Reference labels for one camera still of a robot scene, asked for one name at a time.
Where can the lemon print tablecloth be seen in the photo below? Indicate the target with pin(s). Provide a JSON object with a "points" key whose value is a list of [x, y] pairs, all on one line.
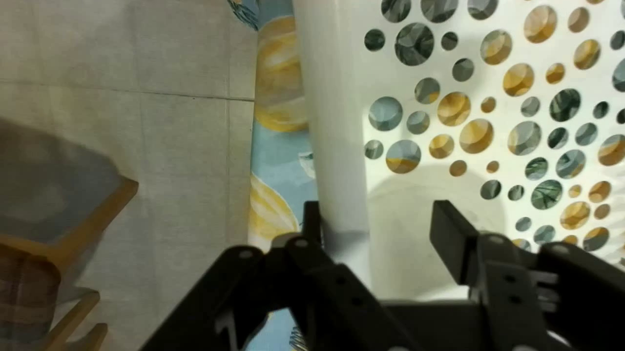
{"points": [[281, 175]]}

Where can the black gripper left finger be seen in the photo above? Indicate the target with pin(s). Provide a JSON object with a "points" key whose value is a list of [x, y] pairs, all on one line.
{"points": [[311, 224]]}

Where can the white plastic dish rack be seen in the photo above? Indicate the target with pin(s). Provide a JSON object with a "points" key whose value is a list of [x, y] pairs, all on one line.
{"points": [[510, 110]]}

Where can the plaid cushion wooden chair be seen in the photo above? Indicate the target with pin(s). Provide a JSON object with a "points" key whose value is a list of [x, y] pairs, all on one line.
{"points": [[57, 198]]}

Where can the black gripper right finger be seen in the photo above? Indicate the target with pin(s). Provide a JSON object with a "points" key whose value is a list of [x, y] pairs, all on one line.
{"points": [[453, 241]]}

